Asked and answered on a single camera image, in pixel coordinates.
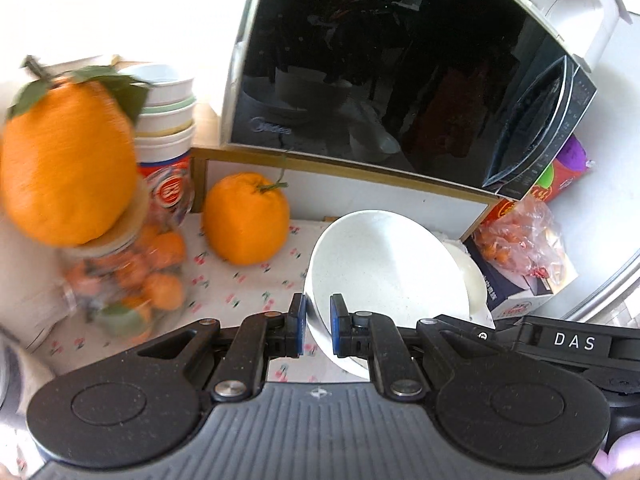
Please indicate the white bowl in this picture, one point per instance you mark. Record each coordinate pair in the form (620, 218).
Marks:
(390, 270)

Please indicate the purple clothing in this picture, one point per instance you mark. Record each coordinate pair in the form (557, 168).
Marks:
(622, 460)

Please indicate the cherry print tablecloth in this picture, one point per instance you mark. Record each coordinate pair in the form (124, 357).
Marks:
(220, 290)

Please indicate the glass jar of small oranges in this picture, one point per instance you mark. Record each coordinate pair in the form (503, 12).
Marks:
(145, 280)

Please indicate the cream bowl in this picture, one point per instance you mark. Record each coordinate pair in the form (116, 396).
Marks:
(472, 280)

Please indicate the wooden microwave stand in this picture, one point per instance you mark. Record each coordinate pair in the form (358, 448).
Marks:
(350, 190)

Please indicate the stack of paper cups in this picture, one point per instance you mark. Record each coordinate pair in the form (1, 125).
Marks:
(165, 125)

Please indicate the red cardboard box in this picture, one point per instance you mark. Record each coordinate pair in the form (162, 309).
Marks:
(570, 180)

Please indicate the dark water bottle carton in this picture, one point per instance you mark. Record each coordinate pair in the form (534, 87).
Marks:
(520, 301)

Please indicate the large orange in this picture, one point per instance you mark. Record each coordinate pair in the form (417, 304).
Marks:
(245, 220)

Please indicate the orange with green leaves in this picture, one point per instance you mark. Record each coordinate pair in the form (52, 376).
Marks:
(70, 160)

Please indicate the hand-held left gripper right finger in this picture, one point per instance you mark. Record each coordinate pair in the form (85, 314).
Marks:
(338, 327)

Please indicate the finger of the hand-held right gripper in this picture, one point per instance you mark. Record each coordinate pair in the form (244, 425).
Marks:
(475, 331)

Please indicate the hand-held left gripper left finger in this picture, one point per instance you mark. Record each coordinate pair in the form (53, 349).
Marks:
(299, 325)

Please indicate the plastic bag of oranges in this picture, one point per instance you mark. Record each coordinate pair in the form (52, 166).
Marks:
(520, 240)

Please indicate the black microwave oven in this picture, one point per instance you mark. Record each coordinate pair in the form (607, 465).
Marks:
(375, 60)

